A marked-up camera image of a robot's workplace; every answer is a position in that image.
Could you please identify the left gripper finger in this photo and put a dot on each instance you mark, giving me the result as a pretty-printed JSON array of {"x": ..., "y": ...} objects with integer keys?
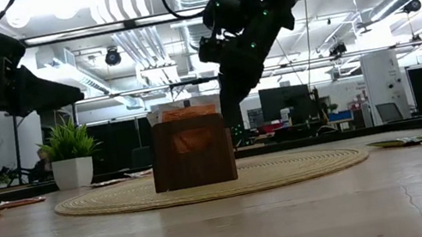
[
  {"x": 45, "y": 91},
  {"x": 60, "y": 105}
]

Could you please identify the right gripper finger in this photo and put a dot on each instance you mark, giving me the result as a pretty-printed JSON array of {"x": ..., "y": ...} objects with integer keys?
[{"x": 238, "y": 87}]

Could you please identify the brown wooden tea box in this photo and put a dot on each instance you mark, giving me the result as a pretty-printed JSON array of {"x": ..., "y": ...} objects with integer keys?
[{"x": 164, "y": 174}]

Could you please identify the orange white Tazo tea packet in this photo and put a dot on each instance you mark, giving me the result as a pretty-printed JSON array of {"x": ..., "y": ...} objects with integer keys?
[
  {"x": 174, "y": 105},
  {"x": 191, "y": 141}
]

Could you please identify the black computer monitor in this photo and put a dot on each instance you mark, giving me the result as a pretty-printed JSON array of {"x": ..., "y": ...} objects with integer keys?
[{"x": 286, "y": 103}]

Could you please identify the red desk items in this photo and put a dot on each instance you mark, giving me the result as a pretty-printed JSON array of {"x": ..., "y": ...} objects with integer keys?
[{"x": 271, "y": 128}]

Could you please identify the person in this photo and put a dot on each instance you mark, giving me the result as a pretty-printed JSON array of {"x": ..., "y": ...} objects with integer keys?
[{"x": 43, "y": 159}]

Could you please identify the black support pole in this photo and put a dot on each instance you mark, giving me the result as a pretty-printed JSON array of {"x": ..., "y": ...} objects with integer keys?
[{"x": 18, "y": 144}]

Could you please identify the green plant in white pot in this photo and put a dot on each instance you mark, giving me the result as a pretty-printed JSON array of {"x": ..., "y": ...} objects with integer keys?
[{"x": 73, "y": 173}]

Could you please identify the black ceiling spotlight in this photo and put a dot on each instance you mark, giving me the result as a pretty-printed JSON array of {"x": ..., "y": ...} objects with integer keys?
[
  {"x": 113, "y": 56},
  {"x": 412, "y": 5},
  {"x": 337, "y": 49}
]

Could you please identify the round white pendant lamp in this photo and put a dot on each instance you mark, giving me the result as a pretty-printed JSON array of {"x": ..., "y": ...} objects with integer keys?
[
  {"x": 65, "y": 7},
  {"x": 18, "y": 15}
]

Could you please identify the grey office chair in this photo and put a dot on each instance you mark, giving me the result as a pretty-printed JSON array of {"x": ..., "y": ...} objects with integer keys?
[
  {"x": 389, "y": 112},
  {"x": 141, "y": 157}
]

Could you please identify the blue storage bin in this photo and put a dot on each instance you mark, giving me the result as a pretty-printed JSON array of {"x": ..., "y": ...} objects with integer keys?
[{"x": 339, "y": 116}]

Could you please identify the black overhead crossbar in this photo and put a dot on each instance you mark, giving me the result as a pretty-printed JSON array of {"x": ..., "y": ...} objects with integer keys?
[{"x": 129, "y": 24}]

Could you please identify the round woven straw placemat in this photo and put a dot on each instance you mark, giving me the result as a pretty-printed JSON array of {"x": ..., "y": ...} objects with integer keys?
[{"x": 112, "y": 199}]

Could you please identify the white pillar cabinet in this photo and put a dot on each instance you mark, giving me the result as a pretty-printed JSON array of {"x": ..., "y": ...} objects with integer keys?
[{"x": 382, "y": 75}]

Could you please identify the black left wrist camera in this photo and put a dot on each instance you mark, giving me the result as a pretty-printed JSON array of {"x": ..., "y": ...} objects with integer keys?
[{"x": 2, "y": 48}]

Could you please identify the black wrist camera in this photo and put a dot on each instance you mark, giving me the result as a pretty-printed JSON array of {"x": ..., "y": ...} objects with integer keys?
[
  {"x": 224, "y": 9},
  {"x": 2, "y": 48}
]

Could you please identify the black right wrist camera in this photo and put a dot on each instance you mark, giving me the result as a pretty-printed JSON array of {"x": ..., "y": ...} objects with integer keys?
[{"x": 224, "y": 9}]

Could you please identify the white ceiling air duct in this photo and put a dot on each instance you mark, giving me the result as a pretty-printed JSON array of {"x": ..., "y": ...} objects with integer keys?
[{"x": 187, "y": 31}]

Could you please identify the thin black background rail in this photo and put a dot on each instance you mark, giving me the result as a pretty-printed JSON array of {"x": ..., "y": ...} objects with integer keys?
[{"x": 145, "y": 90}]

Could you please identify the black aluminium table frame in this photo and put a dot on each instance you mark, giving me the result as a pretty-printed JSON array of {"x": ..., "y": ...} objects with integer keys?
[{"x": 412, "y": 124}]

